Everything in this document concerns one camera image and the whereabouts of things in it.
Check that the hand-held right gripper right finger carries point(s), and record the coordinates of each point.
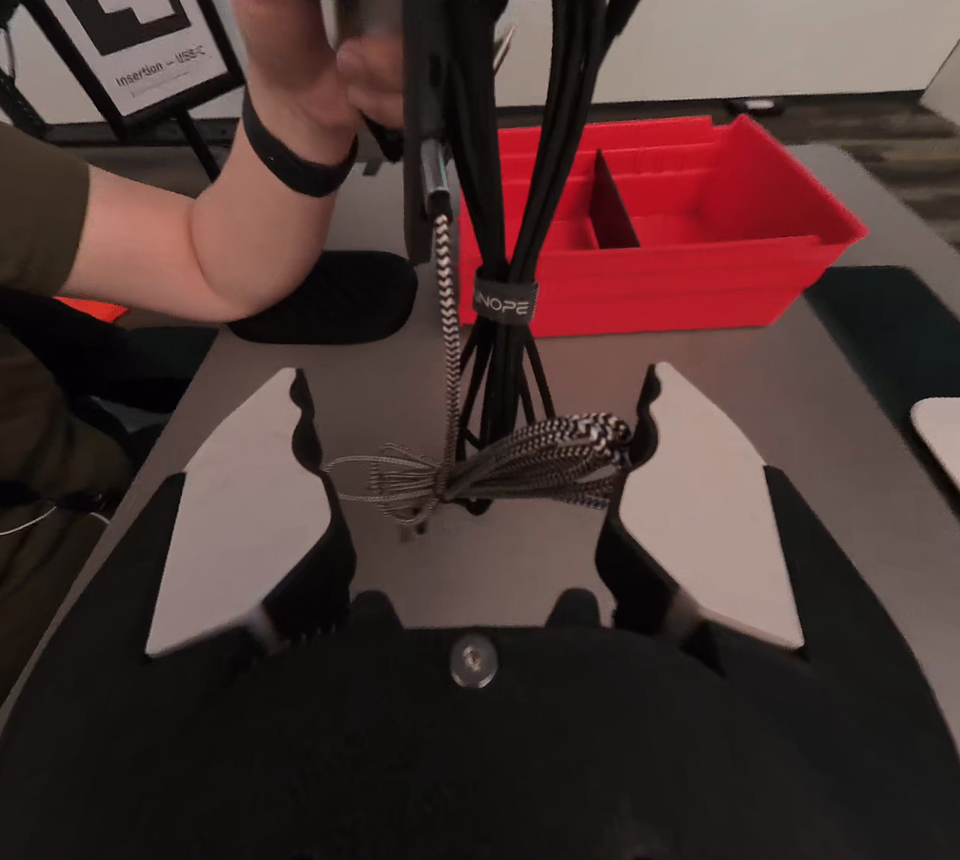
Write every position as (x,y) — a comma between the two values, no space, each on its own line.
(712,515)

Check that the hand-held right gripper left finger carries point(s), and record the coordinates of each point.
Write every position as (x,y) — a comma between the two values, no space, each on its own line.
(240,515)

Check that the person's left forearm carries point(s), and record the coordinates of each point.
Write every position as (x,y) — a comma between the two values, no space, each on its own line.
(225,253)

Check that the person's left hand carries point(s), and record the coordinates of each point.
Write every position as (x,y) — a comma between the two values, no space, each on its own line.
(300,65)

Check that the black wristband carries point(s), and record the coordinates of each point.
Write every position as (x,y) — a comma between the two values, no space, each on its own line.
(300,174)

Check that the red plastic bin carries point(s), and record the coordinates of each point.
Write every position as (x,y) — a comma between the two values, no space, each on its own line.
(675,290)

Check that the black wrist rest pad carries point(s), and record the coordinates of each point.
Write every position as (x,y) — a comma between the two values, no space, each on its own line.
(337,298)

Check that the dark desk mat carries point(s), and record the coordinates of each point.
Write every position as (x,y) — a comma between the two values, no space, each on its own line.
(862,328)

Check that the orange object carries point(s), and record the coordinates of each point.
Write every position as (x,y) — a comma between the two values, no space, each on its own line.
(90,309)

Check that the black bin divider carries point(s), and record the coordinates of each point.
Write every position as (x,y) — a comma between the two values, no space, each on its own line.
(611,215)

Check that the person's clothed body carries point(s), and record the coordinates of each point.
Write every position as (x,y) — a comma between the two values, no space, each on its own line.
(45,215)

